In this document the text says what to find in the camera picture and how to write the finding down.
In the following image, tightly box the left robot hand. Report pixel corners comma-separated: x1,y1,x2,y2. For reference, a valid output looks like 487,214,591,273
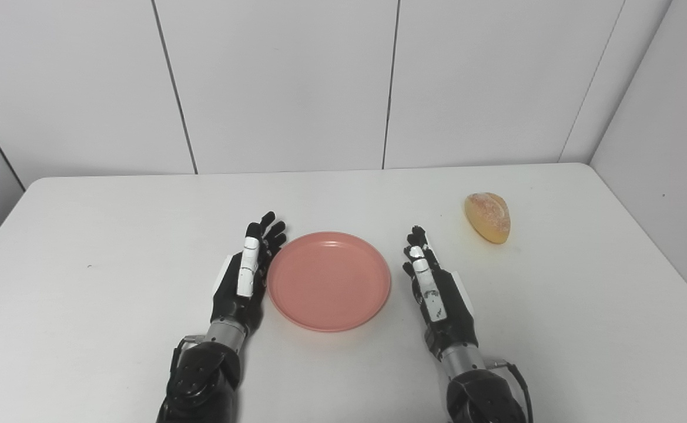
210,211,288,337

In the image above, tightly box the golden bread roll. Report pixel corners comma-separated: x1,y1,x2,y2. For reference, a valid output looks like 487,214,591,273
464,192,511,245

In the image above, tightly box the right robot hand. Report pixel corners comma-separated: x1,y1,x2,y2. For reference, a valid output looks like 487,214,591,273
402,225,479,361

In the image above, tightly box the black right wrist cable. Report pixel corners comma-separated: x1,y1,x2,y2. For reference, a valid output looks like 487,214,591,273
487,360,534,423

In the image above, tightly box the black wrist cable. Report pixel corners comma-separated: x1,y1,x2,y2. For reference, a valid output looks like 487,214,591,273
487,360,534,423
168,335,205,394

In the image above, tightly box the pink round plate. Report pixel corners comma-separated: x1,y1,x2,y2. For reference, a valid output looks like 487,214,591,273
267,231,392,333

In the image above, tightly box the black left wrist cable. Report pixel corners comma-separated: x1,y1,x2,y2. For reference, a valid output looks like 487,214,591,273
168,335,205,394

